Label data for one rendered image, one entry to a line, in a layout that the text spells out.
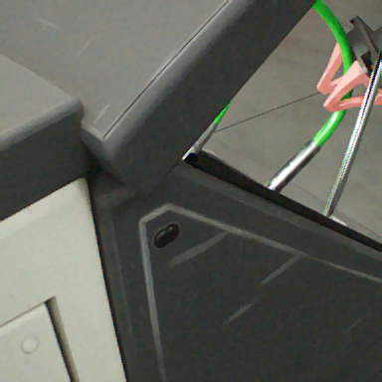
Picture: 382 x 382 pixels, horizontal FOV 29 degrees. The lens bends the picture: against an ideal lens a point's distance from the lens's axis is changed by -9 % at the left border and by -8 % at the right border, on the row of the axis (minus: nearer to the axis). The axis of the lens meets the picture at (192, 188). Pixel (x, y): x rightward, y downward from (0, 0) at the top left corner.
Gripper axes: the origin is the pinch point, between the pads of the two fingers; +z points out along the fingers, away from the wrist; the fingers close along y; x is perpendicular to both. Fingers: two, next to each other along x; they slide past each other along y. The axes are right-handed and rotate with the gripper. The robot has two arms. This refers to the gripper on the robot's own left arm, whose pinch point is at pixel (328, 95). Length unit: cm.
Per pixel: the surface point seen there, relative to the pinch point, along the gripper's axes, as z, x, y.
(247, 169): 25.4, 18.6, -17.4
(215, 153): 29.2, 16.7, -22.3
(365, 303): -3.5, -13.6, 34.4
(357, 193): 63, 145, -104
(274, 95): 87, 146, -175
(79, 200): -7, -42, 41
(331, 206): -6.1, -20.6, 30.3
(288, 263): -5.6, -26.7, 37.0
